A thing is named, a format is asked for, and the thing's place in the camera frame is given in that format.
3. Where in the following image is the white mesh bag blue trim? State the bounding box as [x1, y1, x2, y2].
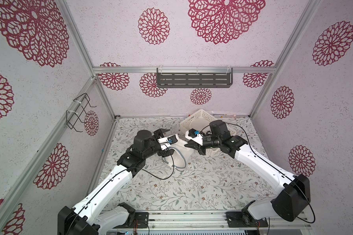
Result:
[162, 140, 195, 171]

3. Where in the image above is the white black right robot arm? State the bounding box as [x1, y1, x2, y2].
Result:
[185, 120, 311, 224]

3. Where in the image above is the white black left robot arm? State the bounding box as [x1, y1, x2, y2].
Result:
[57, 128, 179, 235]

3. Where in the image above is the white perforated plastic basket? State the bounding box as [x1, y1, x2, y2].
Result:
[179, 109, 237, 156]

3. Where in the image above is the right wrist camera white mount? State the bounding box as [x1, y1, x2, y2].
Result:
[185, 129, 204, 146]

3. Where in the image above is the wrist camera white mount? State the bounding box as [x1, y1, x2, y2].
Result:
[157, 135, 179, 150]
[185, 129, 204, 146]

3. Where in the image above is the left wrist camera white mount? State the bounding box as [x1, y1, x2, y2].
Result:
[157, 135, 179, 150]

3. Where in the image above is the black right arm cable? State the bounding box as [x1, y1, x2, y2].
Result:
[199, 121, 316, 224]

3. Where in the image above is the dark grey wall shelf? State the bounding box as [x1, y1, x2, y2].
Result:
[156, 68, 233, 89]

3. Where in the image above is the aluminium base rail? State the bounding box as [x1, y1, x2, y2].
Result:
[108, 211, 314, 235]

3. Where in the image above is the black wire wall rack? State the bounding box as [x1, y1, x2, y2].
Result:
[65, 93, 96, 133]

